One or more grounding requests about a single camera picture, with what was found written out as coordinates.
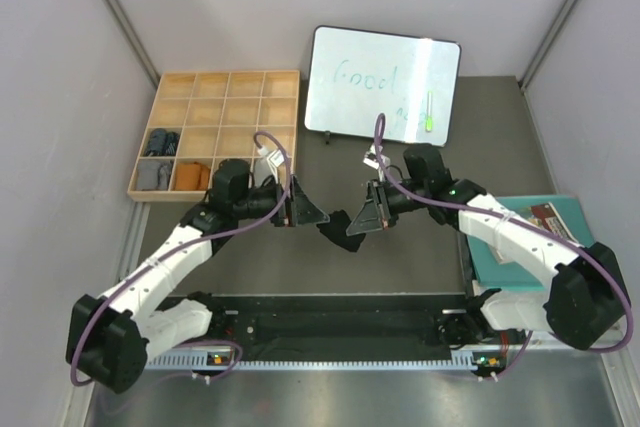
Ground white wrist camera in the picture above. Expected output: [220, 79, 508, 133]
[363, 144, 389, 170]
[255, 146, 286, 175]

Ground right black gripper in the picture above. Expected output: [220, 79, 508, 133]
[349, 178, 430, 235]

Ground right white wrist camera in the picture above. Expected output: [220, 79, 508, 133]
[363, 144, 389, 170]

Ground rolled grey cloth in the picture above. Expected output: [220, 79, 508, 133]
[135, 160, 173, 191]

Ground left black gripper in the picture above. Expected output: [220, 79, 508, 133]
[233, 174, 328, 227]

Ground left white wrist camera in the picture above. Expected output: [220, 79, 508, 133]
[255, 146, 286, 175]

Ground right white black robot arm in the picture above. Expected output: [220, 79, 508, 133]
[346, 143, 634, 351]

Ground small whiteboard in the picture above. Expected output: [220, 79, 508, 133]
[304, 25, 461, 147]

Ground green marker pen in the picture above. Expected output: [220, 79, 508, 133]
[425, 91, 433, 132]

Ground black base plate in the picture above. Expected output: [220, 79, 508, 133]
[203, 294, 500, 348]

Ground rolled dark patterned socks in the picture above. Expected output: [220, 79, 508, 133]
[143, 128, 180, 157]

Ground white slotted cable duct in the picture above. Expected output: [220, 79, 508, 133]
[144, 349, 506, 372]

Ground teal folder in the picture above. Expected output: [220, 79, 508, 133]
[467, 195, 595, 292]

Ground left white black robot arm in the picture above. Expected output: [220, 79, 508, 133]
[65, 159, 329, 393]

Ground rolled orange cloth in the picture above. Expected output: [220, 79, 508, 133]
[174, 162, 210, 191]

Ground yellow paperback book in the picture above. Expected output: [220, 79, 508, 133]
[508, 202, 578, 243]

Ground black underwear beige waistband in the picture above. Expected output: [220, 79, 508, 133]
[317, 210, 366, 253]

